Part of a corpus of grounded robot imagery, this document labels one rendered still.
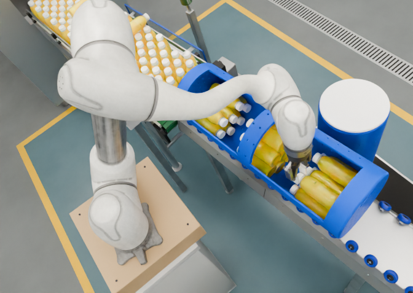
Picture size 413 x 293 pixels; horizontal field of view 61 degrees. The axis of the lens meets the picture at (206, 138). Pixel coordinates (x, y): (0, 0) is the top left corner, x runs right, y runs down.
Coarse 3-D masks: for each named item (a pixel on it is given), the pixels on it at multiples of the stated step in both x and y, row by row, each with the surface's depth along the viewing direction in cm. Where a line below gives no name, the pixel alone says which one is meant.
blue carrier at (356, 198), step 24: (192, 72) 153; (216, 72) 152; (192, 120) 154; (264, 120) 132; (240, 144) 135; (312, 144) 145; (336, 144) 123; (360, 168) 132; (288, 192) 140; (360, 192) 110; (312, 216) 123; (336, 216) 113; (360, 216) 129
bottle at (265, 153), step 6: (258, 144) 139; (264, 144) 139; (258, 150) 139; (264, 150) 137; (270, 150) 137; (258, 156) 139; (264, 156) 137; (270, 156) 136; (276, 156) 135; (270, 162) 136; (276, 162) 139
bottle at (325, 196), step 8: (304, 176) 130; (304, 184) 127; (312, 184) 126; (320, 184) 126; (312, 192) 126; (320, 192) 124; (328, 192) 123; (320, 200) 124; (328, 200) 122; (328, 208) 123
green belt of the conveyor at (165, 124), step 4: (60, 40) 245; (164, 120) 186; (168, 120) 185; (172, 120) 186; (176, 120) 186; (160, 124) 185; (164, 124) 185; (168, 124) 185; (172, 124) 186; (176, 124) 188; (164, 128) 190; (168, 128) 185; (172, 128) 188
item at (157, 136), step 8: (40, 24) 261; (48, 32) 253; (64, 48) 239; (176, 48) 213; (152, 128) 198; (160, 128) 184; (152, 136) 232; (160, 136) 196; (176, 136) 251; (160, 144) 241; (168, 144) 250; (168, 152) 252; (176, 168) 273
